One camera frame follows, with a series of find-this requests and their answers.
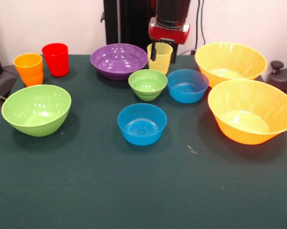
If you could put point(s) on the red cup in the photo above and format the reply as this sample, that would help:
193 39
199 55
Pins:
55 59

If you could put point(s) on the large green bowl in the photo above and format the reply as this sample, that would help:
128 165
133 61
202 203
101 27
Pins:
36 112

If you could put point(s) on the orange cup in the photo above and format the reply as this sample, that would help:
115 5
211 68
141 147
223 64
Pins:
29 69

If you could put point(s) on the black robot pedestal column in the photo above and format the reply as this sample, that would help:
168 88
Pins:
129 23

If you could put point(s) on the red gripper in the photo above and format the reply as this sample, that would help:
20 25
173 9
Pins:
169 34

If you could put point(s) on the purple bowl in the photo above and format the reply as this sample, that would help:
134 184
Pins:
118 62

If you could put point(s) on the yellow cup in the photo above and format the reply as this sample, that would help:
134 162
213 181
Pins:
161 62

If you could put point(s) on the dark green table cloth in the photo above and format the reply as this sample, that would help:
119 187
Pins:
134 179

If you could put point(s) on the small green bowl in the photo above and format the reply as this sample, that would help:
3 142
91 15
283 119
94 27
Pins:
147 83

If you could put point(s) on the black pedestal foot with knob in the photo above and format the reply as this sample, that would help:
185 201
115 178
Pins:
283 76

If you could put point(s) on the large orange bowl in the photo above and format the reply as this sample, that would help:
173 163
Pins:
248 114
230 59

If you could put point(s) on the blue bowl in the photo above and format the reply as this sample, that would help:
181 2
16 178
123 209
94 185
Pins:
142 126
187 93

